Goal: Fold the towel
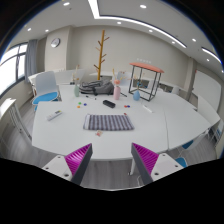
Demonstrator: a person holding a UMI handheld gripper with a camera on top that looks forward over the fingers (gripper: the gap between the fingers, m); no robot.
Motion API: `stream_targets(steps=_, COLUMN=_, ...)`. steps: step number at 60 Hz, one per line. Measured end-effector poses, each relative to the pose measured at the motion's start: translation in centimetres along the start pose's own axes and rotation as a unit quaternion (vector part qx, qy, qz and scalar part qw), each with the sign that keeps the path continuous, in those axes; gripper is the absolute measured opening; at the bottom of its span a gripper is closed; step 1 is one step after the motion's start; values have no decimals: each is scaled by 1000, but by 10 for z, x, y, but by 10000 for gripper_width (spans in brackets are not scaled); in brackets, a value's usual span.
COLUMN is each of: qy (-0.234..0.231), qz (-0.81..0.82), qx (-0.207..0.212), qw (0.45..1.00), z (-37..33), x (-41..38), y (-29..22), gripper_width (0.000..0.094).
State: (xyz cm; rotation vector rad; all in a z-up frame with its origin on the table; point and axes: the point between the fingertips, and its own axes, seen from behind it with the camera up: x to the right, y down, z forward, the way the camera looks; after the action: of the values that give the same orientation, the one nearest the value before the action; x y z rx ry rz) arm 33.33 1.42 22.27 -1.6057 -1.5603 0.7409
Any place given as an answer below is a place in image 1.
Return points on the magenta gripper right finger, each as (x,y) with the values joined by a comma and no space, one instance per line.
(153,166)

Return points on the white remote control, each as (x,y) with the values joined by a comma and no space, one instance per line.
(53,115)

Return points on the wooden coat rack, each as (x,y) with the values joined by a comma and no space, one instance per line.
(101,57)

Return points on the white chair blue seat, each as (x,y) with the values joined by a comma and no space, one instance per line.
(46,88)

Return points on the grey backpack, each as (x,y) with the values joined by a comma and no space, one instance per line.
(98,87)

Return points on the blue chair right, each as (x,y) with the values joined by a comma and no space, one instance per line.
(180,159)

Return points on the blue vase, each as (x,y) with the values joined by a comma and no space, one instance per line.
(136,95)

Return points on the black rectangular case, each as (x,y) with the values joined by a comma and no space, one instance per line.
(109,104)

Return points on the black frame orange-top stand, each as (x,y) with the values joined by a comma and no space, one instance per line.
(145,78)

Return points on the green vase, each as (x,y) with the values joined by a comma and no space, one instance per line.
(76,90)

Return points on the striped grey towel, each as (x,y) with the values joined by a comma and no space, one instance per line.
(107,122)

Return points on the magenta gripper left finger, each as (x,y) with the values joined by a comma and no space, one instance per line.
(71,167)

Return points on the pink vase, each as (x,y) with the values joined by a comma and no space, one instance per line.
(117,89)

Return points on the round wall clock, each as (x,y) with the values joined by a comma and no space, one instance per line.
(55,42)

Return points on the grey curtain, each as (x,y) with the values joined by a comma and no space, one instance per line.
(30,59)

